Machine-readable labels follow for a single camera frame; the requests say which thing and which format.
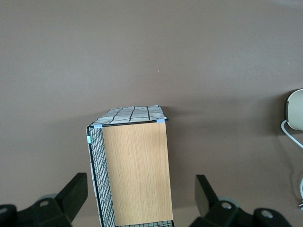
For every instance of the light wooden shelf board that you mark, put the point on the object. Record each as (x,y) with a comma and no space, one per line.
(139,175)

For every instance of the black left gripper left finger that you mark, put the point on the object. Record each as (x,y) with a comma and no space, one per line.
(59,208)

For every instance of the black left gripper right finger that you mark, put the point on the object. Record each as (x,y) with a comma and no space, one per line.
(213,212)

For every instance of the white two-slot toaster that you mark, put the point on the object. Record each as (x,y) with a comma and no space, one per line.
(296,108)

